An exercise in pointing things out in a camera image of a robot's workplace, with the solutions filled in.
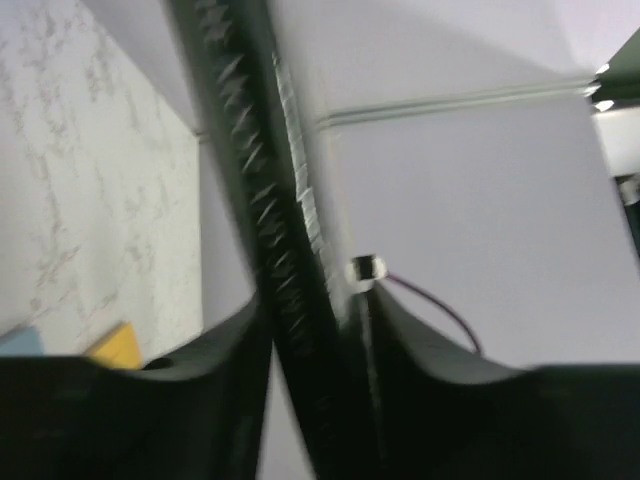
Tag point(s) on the yellow letter L book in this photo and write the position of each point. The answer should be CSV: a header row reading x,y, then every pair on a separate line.
x,y
117,349

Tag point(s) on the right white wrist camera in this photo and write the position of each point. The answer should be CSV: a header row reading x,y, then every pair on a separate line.
x,y
362,272

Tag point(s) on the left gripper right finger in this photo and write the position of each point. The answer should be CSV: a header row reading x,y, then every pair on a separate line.
x,y
448,413

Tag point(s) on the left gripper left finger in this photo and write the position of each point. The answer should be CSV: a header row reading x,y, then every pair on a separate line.
x,y
195,413

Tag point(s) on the black Moon and Sixpence book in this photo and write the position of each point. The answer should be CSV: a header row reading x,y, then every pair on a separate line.
x,y
246,101

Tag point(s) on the light blue fish book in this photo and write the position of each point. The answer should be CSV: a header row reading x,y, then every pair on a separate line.
x,y
21,342

